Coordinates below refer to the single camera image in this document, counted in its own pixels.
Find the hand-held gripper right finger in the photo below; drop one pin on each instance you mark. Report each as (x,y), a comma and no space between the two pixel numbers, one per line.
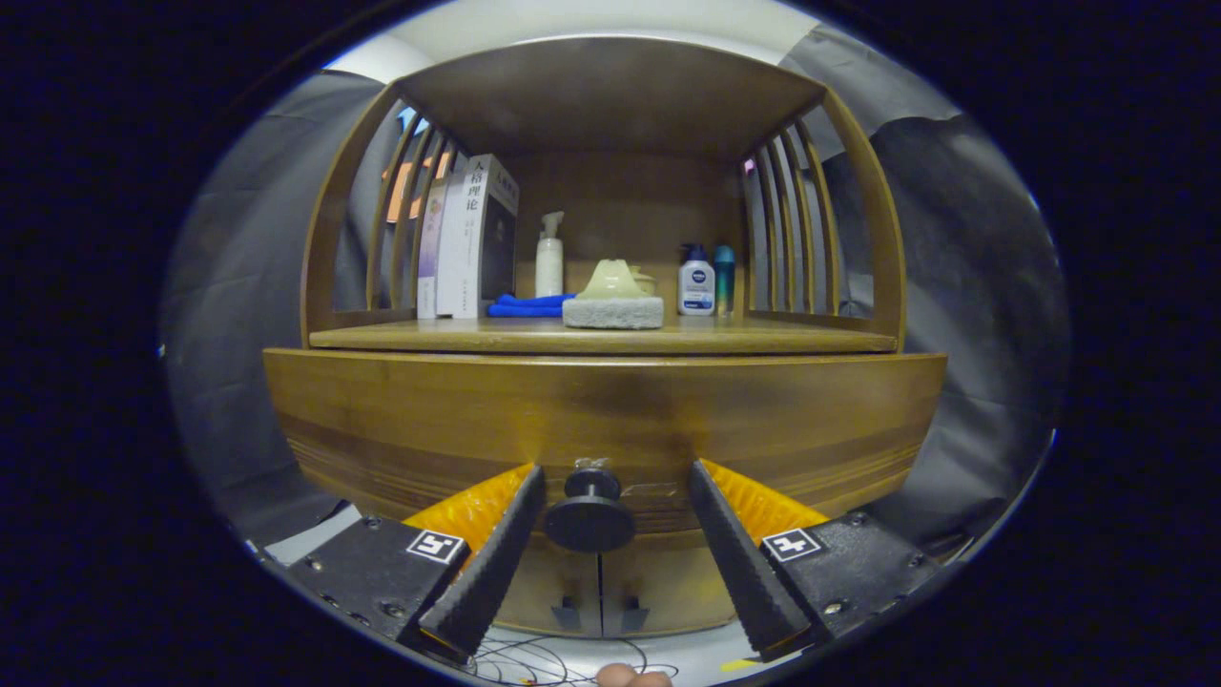
(744,572)

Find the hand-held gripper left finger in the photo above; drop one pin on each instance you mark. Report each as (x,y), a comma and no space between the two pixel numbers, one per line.
(491,572)

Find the wooden drawer with black knob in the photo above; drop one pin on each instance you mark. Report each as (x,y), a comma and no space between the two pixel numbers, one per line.
(429,410)

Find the wooden cabinet door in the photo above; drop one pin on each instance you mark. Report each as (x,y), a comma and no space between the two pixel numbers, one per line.
(668,582)
(553,582)

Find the wooden countertop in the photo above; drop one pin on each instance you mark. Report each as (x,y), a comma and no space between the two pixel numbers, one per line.
(477,335)

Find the wooden cabinet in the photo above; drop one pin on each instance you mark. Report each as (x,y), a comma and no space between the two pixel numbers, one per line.
(620,95)

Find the blue folded towel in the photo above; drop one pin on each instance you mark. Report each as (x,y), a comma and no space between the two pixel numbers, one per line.
(525,305)

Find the white lotion bottle blue cap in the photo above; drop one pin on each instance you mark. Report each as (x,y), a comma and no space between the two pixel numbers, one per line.
(696,286)

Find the teal slim bottle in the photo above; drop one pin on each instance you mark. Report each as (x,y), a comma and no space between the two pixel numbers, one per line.
(725,277)

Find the white pump bottle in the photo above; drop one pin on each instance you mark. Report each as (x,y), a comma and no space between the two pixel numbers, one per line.
(549,272)

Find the thin pale purple book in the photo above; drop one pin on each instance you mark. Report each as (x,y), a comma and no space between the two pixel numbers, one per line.
(429,258)

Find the thick white book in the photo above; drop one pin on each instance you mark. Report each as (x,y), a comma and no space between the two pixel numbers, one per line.
(467,248)

